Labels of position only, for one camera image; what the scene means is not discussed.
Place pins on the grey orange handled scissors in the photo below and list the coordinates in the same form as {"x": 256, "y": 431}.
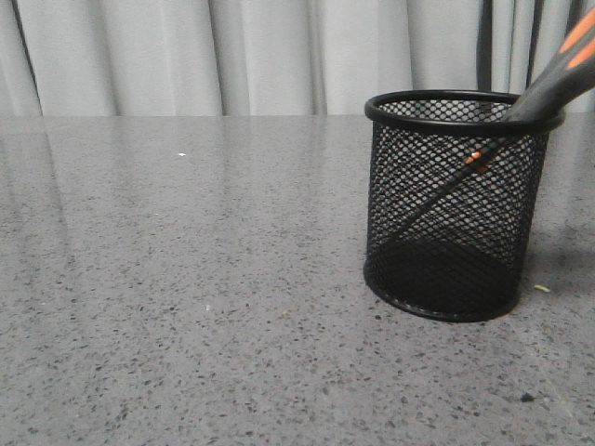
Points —
{"x": 568, "y": 75}

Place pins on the black mesh pen bucket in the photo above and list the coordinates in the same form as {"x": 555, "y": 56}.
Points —
{"x": 451, "y": 198}

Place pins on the grey-white pleated curtain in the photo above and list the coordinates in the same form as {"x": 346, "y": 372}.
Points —
{"x": 205, "y": 58}

